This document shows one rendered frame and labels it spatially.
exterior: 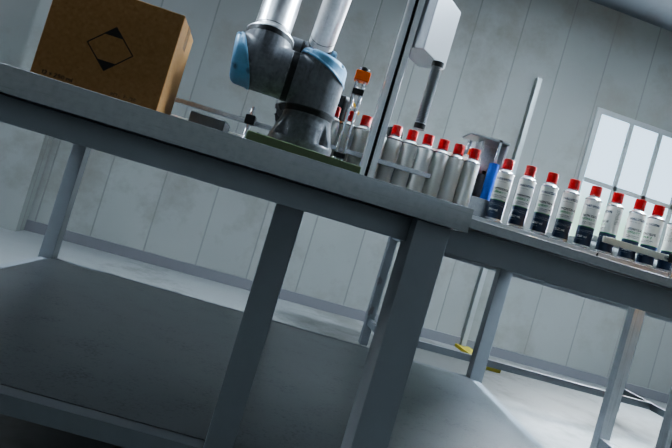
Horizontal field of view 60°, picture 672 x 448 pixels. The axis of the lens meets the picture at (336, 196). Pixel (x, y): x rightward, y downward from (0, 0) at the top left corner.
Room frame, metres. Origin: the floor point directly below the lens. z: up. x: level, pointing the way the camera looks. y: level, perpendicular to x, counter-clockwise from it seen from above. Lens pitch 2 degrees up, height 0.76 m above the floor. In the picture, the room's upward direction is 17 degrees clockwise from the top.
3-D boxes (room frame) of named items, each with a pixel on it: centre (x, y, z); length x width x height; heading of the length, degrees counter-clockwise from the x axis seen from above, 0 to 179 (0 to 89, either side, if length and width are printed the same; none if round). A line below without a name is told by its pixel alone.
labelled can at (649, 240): (1.87, -1.02, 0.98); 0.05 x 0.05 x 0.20
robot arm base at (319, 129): (1.33, 0.11, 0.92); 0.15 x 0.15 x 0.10
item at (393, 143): (1.83, -0.13, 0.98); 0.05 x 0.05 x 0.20
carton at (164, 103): (1.50, 0.65, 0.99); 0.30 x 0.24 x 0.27; 99
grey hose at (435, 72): (1.72, -0.18, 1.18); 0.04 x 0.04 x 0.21
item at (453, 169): (1.83, -0.33, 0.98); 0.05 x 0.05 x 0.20
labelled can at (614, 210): (1.86, -0.88, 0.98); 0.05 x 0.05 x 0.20
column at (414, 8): (1.67, -0.06, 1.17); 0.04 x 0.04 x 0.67; 3
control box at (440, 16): (1.74, -0.13, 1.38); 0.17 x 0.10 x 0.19; 148
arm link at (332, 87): (1.33, 0.12, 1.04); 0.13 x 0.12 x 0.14; 98
